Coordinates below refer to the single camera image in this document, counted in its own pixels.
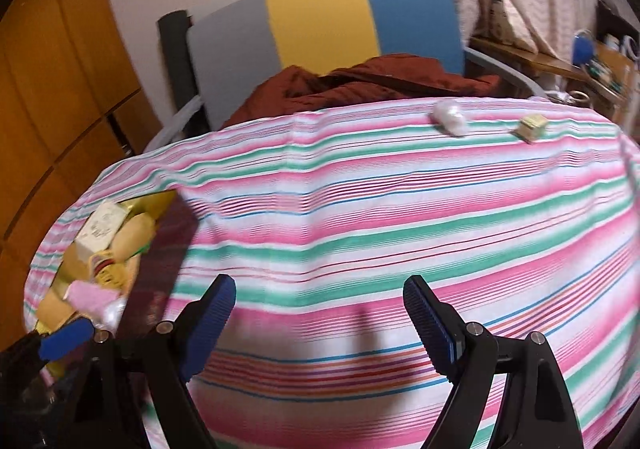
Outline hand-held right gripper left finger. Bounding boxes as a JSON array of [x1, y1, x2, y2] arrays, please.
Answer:
[[70, 274, 237, 449]]

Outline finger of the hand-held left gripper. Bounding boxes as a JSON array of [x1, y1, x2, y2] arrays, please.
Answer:
[[39, 318, 95, 363]]

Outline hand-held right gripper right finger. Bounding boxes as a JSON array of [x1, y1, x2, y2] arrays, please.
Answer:
[[402, 275, 586, 449]]

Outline yellow plush toy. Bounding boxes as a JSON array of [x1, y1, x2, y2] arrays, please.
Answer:
[[82, 249, 138, 291]]

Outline gold tin box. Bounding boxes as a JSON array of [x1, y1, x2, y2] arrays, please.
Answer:
[[22, 189, 201, 380]]

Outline beige printed carton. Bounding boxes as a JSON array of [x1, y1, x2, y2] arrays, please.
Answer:
[[75, 200, 130, 257]]

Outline striped tablecloth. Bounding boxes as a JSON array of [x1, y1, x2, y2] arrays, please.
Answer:
[[22, 96, 640, 449]]

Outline large white plastic bag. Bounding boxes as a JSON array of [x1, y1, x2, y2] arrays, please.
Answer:
[[431, 99, 472, 137]]

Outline green white carton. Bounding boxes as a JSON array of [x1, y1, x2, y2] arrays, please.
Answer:
[[515, 113, 548, 144]]

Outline red-brown garment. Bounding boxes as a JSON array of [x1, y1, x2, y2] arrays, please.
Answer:
[[220, 55, 501, 130]]

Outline wooden desk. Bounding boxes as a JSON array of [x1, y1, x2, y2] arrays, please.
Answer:
[[470, 36, 626, 104]]

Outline blue plastic chair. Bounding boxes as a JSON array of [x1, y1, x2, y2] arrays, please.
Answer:
[[571, 30, 597, 67]]

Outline grey yellow blue chair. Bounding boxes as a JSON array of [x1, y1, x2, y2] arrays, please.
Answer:
[[145, 0, 556, 150]]

